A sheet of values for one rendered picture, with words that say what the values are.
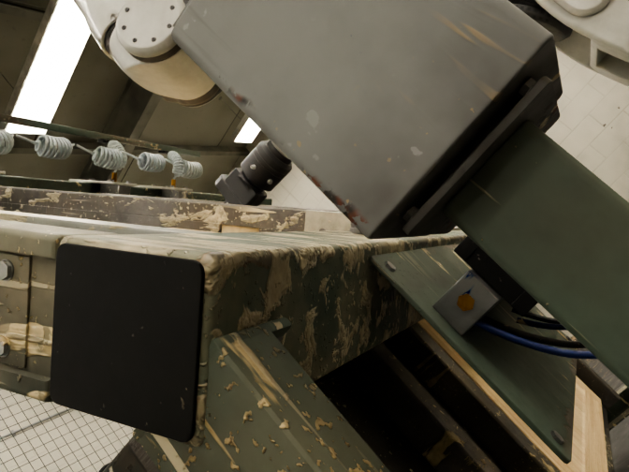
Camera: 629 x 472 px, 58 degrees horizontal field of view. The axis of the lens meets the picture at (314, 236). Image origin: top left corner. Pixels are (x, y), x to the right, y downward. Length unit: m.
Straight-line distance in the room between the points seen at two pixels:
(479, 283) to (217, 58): 0.33
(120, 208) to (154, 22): 0.63
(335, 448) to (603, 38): 0.57
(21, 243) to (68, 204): 0.90
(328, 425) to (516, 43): 0.22
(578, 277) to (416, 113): 0.10
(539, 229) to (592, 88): 5.76
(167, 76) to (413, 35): 0.42
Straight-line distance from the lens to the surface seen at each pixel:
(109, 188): 1.89
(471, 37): 0.27
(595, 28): 0.76
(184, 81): 0.67
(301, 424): 0.32
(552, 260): 0.28
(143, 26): 0.64
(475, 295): 0.55
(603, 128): 6.00
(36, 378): 0.42
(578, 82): 6.05
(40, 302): 0.42
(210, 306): 0.32
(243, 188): 1.23
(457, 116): 0.26
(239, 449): 0.33
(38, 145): 1.73
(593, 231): 0.28
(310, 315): 0.43
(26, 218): 0.82
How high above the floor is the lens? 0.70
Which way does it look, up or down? 17 degrees up
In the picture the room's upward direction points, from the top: 43 degrees counter-clockwise
